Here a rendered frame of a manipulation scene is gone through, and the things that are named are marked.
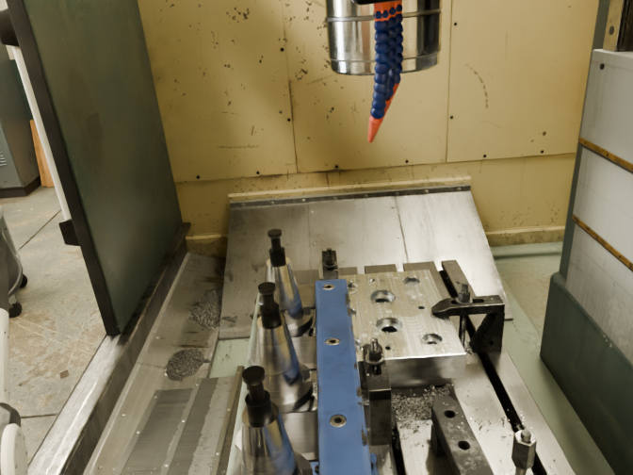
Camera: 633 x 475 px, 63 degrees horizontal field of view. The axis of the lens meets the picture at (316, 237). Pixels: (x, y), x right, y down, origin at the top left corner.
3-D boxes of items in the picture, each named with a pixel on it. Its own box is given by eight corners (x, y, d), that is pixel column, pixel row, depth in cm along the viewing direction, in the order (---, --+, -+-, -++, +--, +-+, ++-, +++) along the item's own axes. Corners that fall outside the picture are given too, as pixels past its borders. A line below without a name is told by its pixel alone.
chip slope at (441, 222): (209, 378, 141) (192, 297, 129) (239, 263, 201) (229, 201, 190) (535, 356, 139) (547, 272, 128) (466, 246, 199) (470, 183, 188)
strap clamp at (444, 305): (432, 356, 99) (434, 289, 93) (429, 346, 102) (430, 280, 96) (501, 352, 99) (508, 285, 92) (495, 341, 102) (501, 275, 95)
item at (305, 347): (247, 377, 51) (246, 370, 51) (252, 344, 56) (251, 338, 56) (317, 372, 51) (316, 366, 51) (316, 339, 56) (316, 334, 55)
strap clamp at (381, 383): (371, 445, 81) (368, 370, 74) (363, 387, 93) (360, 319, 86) (392, 444, 81) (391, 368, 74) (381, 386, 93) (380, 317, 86)
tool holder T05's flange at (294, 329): (316, 344, 56) (315, 326, 55) (262, 353, 56) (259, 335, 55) (308, 313, 62) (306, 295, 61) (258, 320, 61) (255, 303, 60)
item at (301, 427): (233, 469, 41) (231, 462, 41) (240, 419, 46) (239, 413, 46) (319, 464, 41) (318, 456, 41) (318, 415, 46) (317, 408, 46)
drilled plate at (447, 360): (330, 385, 88) (328, 362, 86) (325, 296, 114) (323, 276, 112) (464, 377, 88) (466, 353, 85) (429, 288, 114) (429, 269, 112)
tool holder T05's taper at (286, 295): (306, 322, 56) (301, 268, 53) (266, 328, 55) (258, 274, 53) (300, 301, 60) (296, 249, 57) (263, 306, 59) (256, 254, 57)
